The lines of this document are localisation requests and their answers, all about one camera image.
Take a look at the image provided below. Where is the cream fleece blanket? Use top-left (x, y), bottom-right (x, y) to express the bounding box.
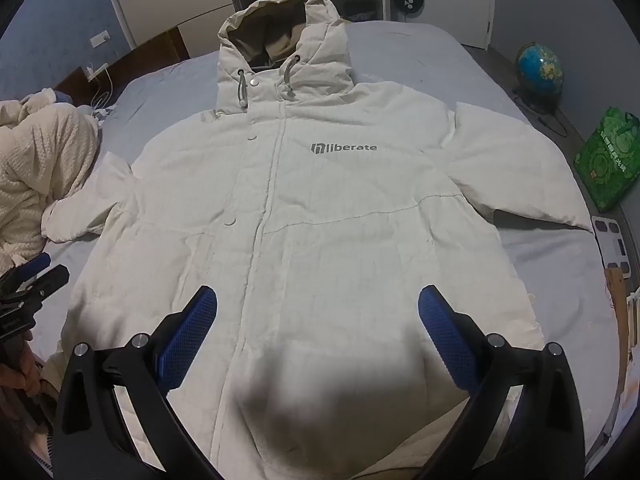
top-left (0, 87), bottom-right (101, 271)

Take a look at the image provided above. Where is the person's left hand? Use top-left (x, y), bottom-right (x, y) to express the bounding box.
top-left (0, 345), bottom-right (42, 397)

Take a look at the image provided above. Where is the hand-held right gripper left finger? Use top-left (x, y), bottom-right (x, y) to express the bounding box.
top-left (52, 286), bottom-right (223, 480)

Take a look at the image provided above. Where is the black globe power cable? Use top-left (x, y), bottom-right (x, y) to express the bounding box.
top-left (514, 91), bottom-right (569, 137)

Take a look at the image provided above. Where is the bed with light blue sheet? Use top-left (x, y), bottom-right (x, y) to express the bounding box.
top-left (30, 22), bottom-right (621, 461)

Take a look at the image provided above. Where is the white bathroom scale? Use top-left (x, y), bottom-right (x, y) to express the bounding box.
top-left (591, 215), bottom-right (632, 268)

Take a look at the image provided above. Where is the green patterned bag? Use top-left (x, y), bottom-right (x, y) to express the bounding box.
top-left (574, 106), bottom-right (640, 213)

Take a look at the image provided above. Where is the white charger with cable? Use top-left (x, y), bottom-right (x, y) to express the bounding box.
top-left (85, 62), bottom-right (117, 117)

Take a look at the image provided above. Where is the brown wooden headboard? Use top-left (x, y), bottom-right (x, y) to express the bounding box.
top-left (55, 27), bottom-right (191, 106)

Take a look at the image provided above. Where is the blue desk globe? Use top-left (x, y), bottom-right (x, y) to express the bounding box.
top-left (515, 42), bottom-right (565, 113)

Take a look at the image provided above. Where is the white cabinet door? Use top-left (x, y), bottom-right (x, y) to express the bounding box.
top-left (385, 0), bottom-right (497, 52)

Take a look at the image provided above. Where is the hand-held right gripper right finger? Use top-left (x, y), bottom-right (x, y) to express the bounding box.
top-left (415, 285), bottom-right (586, 480)

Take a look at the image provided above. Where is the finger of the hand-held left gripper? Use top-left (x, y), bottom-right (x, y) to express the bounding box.
top-left (17, 252), bottom-right (52, 275)
top-left (0, 265), bottom-right (71, 306)

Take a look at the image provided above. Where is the white hooded puffer jacket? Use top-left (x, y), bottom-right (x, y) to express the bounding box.
top-left (40, 0), bottom-right (596, 480)

